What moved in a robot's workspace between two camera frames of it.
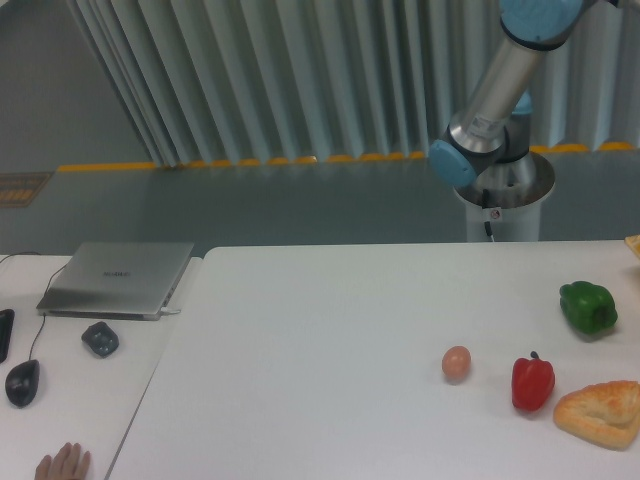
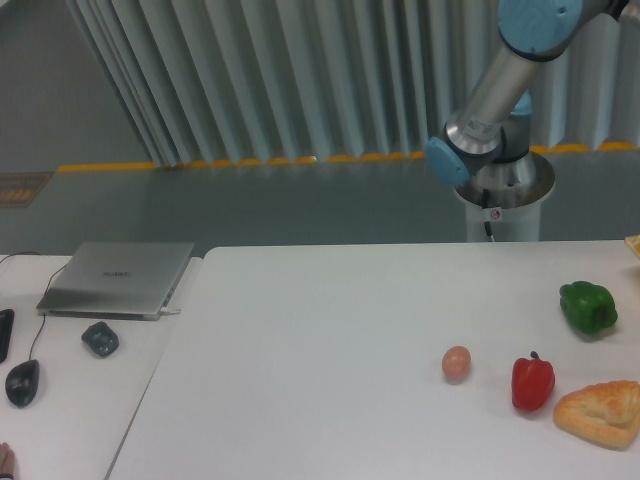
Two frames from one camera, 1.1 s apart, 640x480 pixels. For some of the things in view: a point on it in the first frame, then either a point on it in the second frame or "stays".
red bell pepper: [533, 382] stays
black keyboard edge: [6, 322] stays
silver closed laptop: [117, 281] stays
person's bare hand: [67, 464] to [7, 459]
